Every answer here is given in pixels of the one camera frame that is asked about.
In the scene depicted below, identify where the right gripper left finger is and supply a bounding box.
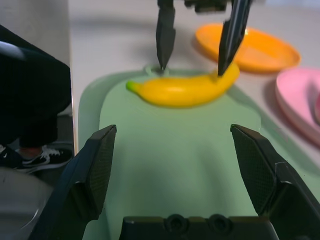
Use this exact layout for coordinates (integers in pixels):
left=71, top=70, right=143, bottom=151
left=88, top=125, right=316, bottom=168
left=29, top=124, right=118, bottom=240

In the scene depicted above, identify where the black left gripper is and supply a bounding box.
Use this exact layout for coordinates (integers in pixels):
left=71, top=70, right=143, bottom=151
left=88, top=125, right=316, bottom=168
left=155, top=0, right=253, bottom=76

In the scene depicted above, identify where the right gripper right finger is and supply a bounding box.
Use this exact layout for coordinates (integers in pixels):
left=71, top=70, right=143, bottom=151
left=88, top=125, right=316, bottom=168
left=229, top=124, right=320, bottom=240

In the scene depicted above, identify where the yellow toy banana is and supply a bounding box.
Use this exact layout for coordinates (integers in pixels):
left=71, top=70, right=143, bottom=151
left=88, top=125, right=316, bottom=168
left=125, top=62, right=241, bottom=109

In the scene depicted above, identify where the black white sneaker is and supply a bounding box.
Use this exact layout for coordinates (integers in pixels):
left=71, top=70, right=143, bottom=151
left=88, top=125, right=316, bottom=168
left=0, top=144, right=74, bottom=174

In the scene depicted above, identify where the yellow plastic plate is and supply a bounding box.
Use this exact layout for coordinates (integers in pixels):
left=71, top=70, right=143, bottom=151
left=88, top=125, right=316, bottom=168
left=194, top=22, right=302, bottom=74

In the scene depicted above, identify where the pink plastic plate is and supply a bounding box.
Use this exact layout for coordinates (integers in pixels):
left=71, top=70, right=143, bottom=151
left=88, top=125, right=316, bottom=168
left=275, top=67, right=320, bottom=146

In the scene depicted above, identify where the green cutting board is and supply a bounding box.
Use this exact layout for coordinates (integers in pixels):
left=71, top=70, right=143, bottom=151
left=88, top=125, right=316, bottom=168
left=77, top=63, right=320, bottom=240

